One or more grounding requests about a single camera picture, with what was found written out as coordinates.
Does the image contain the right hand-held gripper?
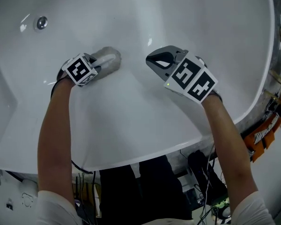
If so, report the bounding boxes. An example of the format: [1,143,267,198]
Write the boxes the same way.
[145,45,219,104]

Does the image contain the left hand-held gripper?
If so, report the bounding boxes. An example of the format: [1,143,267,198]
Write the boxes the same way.
[57,52,103,88]

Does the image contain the white fluffy cleaning mitt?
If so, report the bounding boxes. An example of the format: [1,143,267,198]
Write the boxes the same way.
[91,46,122,79]

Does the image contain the white bathtub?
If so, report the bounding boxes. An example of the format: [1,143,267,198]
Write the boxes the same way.
[0,0,276,174]

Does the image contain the person's left forearm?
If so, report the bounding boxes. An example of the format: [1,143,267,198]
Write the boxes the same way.
[37,78,77,205]

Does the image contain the person's right forearm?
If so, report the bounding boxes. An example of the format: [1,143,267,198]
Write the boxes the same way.
[201,95,258,210]

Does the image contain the round metal drain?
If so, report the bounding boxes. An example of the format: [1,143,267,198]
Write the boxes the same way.
[36,16,49,30]

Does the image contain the black bag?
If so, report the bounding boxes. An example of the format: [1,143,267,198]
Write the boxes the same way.
[187,150,228,206]

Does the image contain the orange chair with striped cushion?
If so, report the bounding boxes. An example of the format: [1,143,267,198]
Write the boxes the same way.
[243,112,281,163]

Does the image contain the person's black trousers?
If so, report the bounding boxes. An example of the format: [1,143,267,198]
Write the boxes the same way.
[99,155,194,225]

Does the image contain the white rounded device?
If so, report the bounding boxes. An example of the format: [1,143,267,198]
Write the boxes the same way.
[20,179,40,208]

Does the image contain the person's white shirt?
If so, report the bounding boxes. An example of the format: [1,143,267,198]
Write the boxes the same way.
[36,190,276,225]

